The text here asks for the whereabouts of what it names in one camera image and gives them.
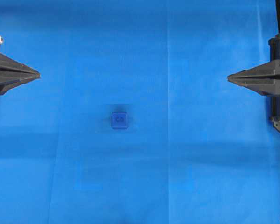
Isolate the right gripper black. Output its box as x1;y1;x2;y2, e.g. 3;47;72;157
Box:
227;35;280;121

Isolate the blue table cloth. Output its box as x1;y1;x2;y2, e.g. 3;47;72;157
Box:
0;0;280;224

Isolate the blue cube block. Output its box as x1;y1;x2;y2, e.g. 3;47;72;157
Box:
111;112;128;129

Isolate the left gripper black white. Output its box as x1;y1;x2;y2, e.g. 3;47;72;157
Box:
0;36;40;96

